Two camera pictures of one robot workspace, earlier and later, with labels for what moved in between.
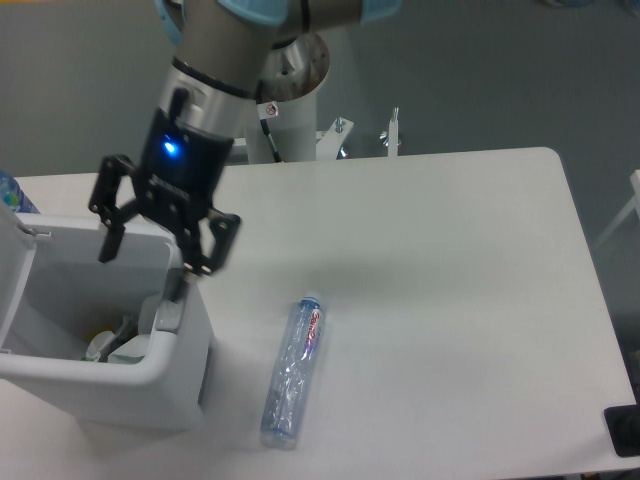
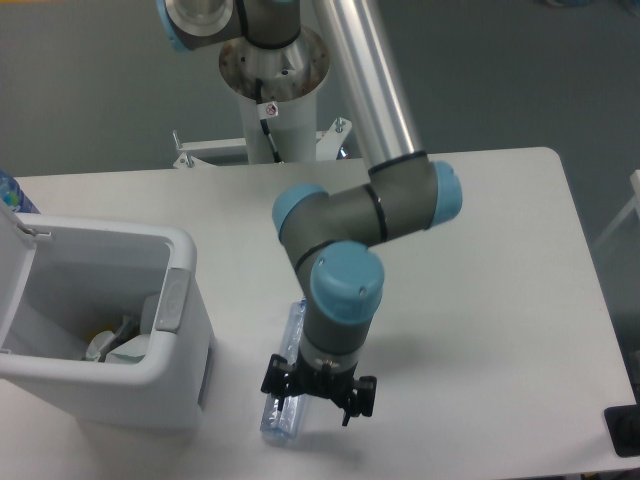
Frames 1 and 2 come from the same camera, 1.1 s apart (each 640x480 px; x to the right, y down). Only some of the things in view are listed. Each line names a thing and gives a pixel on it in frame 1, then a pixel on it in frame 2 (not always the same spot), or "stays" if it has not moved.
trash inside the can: x=97 y=344 stays
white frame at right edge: x=634 y=206 stays
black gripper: x=184 y=164 → x=329 y=382
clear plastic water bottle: x=280 y=420 stays
